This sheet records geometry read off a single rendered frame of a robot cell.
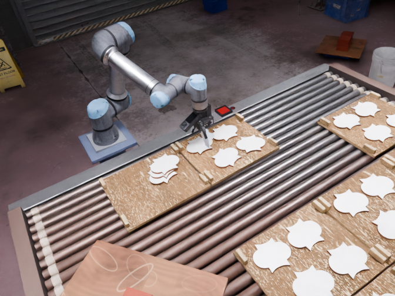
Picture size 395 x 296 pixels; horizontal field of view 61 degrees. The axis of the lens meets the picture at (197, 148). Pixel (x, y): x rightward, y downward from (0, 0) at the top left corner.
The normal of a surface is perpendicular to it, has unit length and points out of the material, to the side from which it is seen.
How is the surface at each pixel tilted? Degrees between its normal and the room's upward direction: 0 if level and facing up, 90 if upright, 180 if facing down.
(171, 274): 0
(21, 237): 0
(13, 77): 78
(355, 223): 0
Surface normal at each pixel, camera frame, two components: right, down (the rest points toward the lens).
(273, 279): -0.10, -0.75
